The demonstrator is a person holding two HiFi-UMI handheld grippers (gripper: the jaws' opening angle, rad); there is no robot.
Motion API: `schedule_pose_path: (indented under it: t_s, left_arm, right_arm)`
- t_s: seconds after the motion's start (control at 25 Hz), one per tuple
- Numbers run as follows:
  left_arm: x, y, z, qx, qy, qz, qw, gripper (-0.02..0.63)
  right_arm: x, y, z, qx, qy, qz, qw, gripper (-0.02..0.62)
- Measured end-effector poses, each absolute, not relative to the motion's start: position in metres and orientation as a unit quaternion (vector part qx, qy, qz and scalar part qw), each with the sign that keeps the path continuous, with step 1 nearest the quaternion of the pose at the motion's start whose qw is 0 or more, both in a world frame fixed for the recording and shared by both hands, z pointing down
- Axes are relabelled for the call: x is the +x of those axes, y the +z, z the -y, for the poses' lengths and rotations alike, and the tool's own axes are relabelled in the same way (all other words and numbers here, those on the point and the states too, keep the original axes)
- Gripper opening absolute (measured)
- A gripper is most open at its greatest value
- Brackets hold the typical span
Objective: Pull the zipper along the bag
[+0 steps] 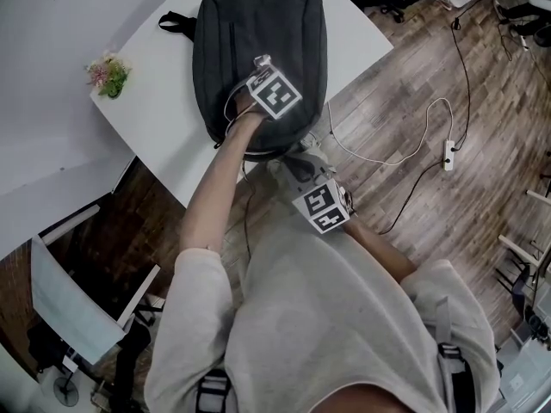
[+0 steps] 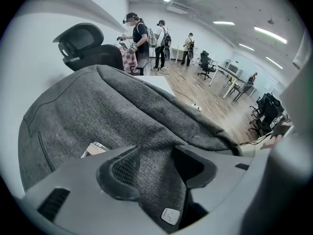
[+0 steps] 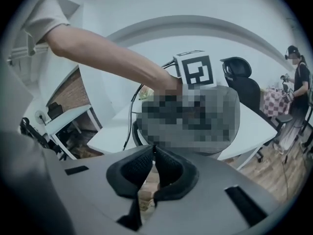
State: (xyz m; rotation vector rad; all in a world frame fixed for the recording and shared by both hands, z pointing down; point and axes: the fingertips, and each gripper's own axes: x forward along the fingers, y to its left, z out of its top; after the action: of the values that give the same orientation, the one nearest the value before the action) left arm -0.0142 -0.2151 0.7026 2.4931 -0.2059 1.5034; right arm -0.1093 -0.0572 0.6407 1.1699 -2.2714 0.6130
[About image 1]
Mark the person's beige shirt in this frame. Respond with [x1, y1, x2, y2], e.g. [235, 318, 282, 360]
[144, 213, 501, 413]

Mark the person's right forearm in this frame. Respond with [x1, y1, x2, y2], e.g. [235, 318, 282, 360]
[342, 217, 418, 284]

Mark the long black floor cable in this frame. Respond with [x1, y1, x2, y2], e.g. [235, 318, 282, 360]
[450, 15, 473, 152]

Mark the pale wooden furniture frame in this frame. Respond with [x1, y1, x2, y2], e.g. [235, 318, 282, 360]
[498, 189, 551, 271]

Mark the grey black harness strap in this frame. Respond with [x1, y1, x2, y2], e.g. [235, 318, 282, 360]
[436, 344, 477, 413]
[195, 370, 234, 413]

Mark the person's right shoe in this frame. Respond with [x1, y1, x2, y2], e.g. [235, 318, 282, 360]
[300, 130, 325, 151]

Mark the dark grey backpack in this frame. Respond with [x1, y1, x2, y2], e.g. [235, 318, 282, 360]
[158, 0, 329, 163]

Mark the person's left hand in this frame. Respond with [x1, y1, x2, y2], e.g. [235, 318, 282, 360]
[230, 89, 266, 122]

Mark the black power cable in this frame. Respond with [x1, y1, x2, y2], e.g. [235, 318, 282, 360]
[376, 159, 449, 237]

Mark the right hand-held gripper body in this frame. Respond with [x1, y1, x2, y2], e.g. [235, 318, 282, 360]
[292, 170, 356, 235]

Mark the white table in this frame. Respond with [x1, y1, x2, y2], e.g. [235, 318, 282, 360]
[89, 0, 395, 208]

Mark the white cable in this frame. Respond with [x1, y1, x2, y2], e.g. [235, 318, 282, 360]
[326, 97, 455, 166]

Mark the small potted flower plant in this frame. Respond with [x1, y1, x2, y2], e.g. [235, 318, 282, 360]
[84, 49, 133, 100]

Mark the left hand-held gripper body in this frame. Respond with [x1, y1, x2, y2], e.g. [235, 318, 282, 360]
[245, 67, 302, 121]

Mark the person's left forearm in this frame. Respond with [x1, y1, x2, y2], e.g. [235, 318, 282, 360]
[178, 116, 264, 256]

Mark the white power strip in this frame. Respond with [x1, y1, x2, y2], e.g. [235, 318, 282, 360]
[443, 139, 457, 172]

